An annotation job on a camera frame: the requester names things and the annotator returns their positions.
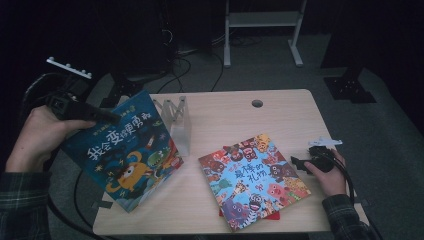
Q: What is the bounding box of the curved black floor cable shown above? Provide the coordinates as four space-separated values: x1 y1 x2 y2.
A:
209 51 225 93

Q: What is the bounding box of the blue monster picture book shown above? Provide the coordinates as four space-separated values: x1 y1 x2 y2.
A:
60 89 184 214

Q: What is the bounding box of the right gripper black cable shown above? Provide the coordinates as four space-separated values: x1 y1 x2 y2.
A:
328 153 356 204

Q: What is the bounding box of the white metal stand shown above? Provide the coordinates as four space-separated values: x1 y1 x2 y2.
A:
223 0 308 69

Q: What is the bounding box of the clear acrylic book rack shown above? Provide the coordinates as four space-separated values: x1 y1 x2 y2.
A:
151 95 193 158

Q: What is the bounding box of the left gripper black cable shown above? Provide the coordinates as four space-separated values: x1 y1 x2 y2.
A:
19 72 111 240

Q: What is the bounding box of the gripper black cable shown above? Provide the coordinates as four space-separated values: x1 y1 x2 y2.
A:
328 153 356 204
19 72 111 240

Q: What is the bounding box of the red picture book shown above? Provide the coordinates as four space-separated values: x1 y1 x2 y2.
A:
218 209 281 222

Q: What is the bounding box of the colourful animals picture book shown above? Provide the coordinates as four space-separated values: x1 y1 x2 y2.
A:
198 133 312 233

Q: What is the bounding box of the looped black floor cable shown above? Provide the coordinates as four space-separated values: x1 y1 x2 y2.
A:
156 55 193 94

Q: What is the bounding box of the thin black floor cable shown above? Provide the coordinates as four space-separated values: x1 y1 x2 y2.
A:
73 170 96 232

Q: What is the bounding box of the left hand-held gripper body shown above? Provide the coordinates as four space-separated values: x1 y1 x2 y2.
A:
44 56 94 122

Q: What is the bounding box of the dark equipment cabinet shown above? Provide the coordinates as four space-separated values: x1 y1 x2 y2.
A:
109 0 174 79

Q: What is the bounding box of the person's left hand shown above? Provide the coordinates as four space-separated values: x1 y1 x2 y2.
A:
4 105 98 174

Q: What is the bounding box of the person's right hand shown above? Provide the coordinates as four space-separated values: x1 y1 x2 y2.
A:
303 148 348 198

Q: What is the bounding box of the black stand with base plate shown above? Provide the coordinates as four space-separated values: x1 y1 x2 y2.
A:
320 0 378 104
98 66 146 109

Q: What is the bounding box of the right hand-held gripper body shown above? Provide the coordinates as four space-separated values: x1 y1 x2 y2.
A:
307 136 343 174

